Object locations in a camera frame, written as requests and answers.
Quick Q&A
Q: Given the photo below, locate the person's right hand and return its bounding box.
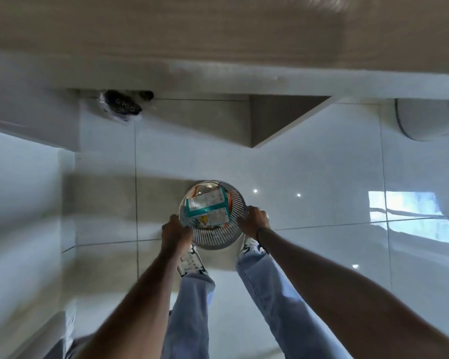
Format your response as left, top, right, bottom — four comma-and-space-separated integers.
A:
236, 205, 271, 242

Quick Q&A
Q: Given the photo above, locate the person's left hand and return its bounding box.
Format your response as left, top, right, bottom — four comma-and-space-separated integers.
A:
161, 214, 194, 258

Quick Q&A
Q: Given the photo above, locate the orange wipes packet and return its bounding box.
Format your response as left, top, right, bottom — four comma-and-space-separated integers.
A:
193, 184, 234, 215

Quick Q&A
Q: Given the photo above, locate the silver mesh waste bin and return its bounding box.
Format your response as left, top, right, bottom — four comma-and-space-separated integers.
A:
178, 179, 247, 251

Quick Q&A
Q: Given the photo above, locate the teal wipes packet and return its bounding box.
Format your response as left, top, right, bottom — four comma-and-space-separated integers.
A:
183, 188, 231, 225

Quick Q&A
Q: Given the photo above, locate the person's right forearm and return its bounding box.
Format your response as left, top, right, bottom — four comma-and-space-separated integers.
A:
256, 227, 449, 359

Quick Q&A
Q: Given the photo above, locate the person's left forearm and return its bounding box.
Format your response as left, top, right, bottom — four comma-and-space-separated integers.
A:
76, 250, 188, 359

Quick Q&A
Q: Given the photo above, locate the white right sneaker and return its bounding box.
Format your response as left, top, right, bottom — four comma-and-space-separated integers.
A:
239, 237, 268, 258

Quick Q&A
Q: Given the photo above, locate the white sneaker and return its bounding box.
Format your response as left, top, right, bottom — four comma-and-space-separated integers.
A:
239, 237, 268, 258
176, 244, 209, 278

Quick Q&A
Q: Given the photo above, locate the white left sneaker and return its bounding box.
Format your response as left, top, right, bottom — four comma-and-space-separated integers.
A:
176, 244, 209, 278

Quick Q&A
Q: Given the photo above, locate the blue jeans left leg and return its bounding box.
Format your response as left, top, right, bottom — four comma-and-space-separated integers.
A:
161, 272, 216, 359

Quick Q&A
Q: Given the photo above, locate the blue jeans leg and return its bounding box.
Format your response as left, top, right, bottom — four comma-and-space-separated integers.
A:
161, 272, 216, 359
235, 252, 351, 359

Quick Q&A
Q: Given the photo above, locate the blue jeans right leg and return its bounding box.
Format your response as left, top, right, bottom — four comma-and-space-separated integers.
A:
235, 252, 351, 359

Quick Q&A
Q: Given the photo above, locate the clear bag of dark slippers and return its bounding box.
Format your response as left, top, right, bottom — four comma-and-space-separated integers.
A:
99, 89, 155, 122

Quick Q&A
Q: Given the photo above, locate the white round container grey band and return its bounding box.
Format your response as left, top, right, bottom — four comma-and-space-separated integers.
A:
395, 99, 449, 142

